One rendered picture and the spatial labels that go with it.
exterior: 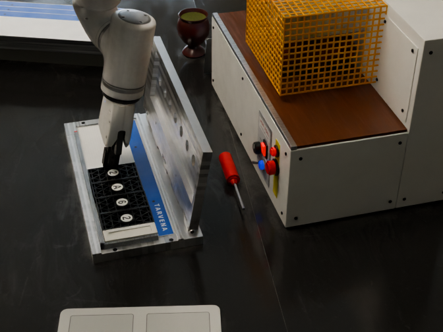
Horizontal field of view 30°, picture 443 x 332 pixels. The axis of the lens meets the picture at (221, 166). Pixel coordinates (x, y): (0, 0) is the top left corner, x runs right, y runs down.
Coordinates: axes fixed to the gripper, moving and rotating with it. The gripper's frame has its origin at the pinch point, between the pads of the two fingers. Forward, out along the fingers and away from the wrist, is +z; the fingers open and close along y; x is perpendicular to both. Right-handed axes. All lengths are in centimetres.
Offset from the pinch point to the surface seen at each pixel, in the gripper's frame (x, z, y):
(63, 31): -4.6, -4.5, -46.8
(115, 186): -0.2, 1.5, 7.8
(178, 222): 9.8, 0.7, 20.3
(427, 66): 46, -38, 26
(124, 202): 0.5, 1.4, 13.4
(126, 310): -3.3, 4.5, 39.3
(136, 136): 7.4, 1.2, -10.1
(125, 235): -0.9, 1.7, 22.9
